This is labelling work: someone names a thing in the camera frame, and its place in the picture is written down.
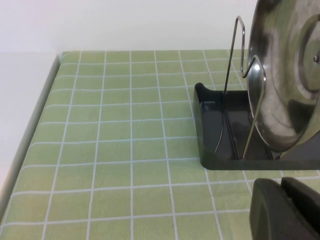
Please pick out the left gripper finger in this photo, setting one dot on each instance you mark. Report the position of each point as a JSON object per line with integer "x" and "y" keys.
{"x": 282, "y": 212}

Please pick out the stainless steel pot lid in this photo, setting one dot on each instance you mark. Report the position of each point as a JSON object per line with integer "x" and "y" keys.
{"x": 282, "y": 87}

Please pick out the green checked tablecloth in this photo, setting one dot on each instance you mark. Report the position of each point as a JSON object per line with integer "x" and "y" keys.
{"x": 112, "y": 150}

